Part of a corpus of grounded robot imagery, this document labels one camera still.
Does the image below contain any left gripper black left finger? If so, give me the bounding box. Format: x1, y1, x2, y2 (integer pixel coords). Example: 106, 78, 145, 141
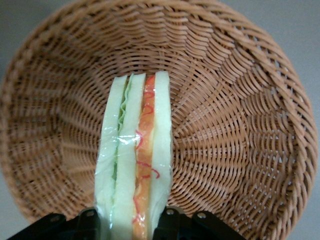
9, 207, 101, 240

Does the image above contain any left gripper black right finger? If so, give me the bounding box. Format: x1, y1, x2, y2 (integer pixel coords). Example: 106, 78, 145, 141
151, 206, 247, 240

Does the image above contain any triangle sandwich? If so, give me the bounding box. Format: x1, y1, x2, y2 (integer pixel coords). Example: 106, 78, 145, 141
93, 71, 173, 240

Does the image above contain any round brown wicker basket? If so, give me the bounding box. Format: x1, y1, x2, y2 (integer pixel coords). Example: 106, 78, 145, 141
0, 0, 320, 240

